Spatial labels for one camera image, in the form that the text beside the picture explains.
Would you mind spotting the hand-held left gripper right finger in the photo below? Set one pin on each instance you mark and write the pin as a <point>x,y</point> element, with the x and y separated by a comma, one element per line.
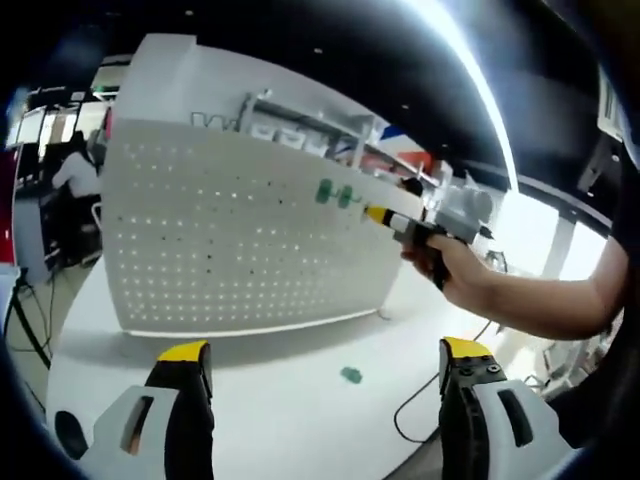
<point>465,435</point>

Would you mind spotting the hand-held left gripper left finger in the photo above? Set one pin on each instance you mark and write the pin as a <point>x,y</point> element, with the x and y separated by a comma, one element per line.
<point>190,430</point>

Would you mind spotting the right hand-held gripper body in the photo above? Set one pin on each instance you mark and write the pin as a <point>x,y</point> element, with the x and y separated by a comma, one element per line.
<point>460,210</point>

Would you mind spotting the pale green hook assembly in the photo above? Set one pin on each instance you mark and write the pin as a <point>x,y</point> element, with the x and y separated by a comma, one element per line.
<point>345,196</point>

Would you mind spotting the white perforated mounting plate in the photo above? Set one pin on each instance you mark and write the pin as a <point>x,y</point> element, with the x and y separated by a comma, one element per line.
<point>225,250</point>

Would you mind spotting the person's right hand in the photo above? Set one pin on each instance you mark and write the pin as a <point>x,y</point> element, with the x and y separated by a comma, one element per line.
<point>460,270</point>

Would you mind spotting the long ceiling light strip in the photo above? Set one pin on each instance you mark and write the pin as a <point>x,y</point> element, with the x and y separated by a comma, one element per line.
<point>487,95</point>

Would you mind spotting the storage shelving with bins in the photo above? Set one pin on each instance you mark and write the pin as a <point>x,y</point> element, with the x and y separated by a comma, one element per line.
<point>300,135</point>

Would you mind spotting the black computer mouse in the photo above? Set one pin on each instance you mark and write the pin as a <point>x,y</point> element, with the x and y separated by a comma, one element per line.
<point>70,434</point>

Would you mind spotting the white printed label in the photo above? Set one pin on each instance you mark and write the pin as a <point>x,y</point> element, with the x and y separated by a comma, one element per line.
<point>612,107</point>

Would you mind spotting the white laptop with red screen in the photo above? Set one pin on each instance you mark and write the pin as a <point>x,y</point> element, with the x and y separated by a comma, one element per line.
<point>6,210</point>

